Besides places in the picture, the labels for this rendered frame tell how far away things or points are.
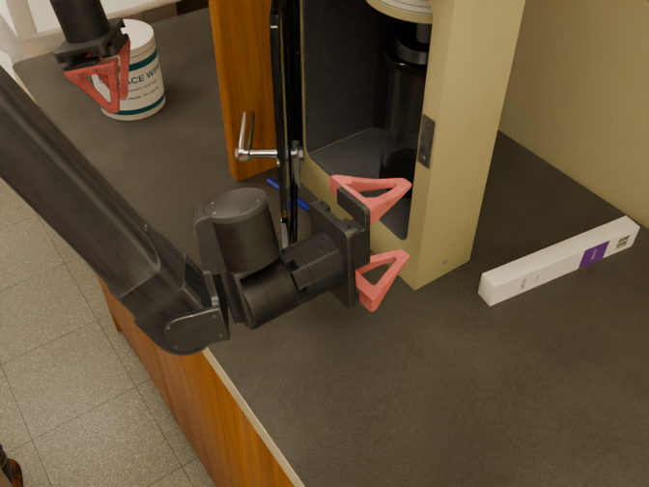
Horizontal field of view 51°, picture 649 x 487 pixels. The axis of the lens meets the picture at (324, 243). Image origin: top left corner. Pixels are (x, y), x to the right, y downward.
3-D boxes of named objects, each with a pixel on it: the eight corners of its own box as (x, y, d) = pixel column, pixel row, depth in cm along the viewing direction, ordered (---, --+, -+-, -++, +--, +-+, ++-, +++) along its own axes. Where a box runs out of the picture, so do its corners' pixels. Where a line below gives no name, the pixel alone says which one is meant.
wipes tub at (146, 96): (150, 79, 142) (136, 12, 132) (177, 107, 134) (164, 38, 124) (90, 99, 137) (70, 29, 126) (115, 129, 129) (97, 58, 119)
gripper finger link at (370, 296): (428, 235, 69) (354, 272, 66) (425, 284, 74) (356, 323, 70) (386, 203, 74) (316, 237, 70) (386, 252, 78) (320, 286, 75)
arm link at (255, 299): (224, 319, 67) (250, 345, 62) (206, 260, 63) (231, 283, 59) (284, 289, 69) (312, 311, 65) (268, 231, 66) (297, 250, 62)
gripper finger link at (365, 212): (431, 179, 65) (352, 216, 61) (428, 236, 69) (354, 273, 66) (387, 149, 69) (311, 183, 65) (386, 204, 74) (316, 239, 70)
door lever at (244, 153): (283, 123, 87) (282, 105, 86) (280, 168, 81) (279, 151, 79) (241, 123, 87) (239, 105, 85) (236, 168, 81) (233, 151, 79)
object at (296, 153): (303, 177, 85) (302, 140, 81) (303, 188, 83) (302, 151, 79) (288, 177, 85) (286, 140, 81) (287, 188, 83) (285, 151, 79)
